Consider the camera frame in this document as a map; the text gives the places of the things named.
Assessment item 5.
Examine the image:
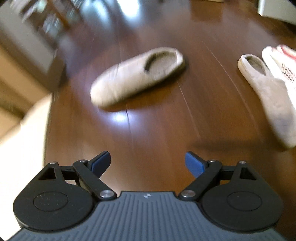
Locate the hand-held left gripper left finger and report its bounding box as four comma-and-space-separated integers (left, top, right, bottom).
37, 151, 117, 201

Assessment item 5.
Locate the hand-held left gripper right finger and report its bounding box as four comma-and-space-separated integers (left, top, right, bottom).
179, 151, 258, 201

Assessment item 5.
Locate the beige fabric slipper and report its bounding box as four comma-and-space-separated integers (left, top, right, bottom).
90, 47, 186, 108
237, 54, 296, 149

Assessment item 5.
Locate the white furniture panel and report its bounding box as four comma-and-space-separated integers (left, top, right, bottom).
0, 92, 54, 167

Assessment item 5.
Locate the white cloth with red print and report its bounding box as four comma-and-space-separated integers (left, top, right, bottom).
262, 44, 296, 93

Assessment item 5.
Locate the white cabinet door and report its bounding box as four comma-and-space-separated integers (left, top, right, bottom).
257, 0, 296, 25

